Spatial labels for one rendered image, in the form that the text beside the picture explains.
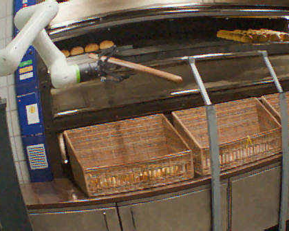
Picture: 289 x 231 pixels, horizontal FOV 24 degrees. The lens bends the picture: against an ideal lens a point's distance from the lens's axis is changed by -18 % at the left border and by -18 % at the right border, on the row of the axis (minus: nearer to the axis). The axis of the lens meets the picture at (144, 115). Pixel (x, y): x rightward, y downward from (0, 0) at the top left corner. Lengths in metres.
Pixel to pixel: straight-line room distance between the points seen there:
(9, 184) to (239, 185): 1.40
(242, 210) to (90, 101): 1.07
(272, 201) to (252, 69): 0.91
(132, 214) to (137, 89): 0.80
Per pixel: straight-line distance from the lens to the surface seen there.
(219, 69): 4.43
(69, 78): 3.59
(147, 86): 4.31
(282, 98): 3.95
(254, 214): 4.09
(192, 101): 4.39
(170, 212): 3.89
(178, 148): 4.10
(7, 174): 3.18
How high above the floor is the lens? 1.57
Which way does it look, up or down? 9 degrees down
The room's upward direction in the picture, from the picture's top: 8 degrees counter-clockwise
